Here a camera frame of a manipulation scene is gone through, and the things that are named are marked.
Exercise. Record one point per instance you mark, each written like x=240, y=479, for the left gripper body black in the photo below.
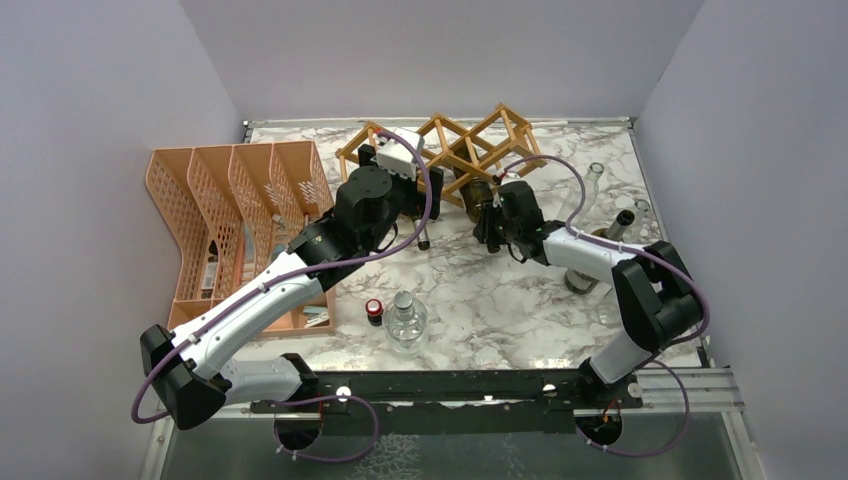
x=406, y=200

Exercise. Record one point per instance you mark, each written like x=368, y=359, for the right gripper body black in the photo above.
x=495, y=229

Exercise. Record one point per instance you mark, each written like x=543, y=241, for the green wine bottle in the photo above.
x=583, y=278
x=422, y=240
x=479, y=206

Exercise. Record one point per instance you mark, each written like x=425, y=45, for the tall clear glass bottle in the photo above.
x=585, y=196

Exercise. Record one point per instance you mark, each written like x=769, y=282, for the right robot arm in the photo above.
x=655, y=293

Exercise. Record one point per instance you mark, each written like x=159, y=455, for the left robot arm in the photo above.
x=191, y=373

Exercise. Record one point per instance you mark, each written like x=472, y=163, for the wooden lattice wine rack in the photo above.
x=478, y=151

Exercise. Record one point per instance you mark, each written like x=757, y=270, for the grey neck dark bottle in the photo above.
x=619, y=226

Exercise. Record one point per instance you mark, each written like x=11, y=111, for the small red capped jar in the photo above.
x=374, y=312

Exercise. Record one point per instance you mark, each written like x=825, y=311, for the round clear glass decanter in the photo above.
x=406, y=324

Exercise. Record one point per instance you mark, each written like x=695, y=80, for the peach plastic file organizer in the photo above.
x=232, y=209

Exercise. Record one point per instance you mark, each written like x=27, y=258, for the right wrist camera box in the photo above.
x=503, y=178

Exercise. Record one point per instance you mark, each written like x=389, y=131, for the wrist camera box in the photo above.
x=503, y=178
x=396, y=158

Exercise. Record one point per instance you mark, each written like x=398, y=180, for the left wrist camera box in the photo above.
x=396, y=158

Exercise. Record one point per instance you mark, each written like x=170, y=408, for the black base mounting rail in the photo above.
x=446, y=402

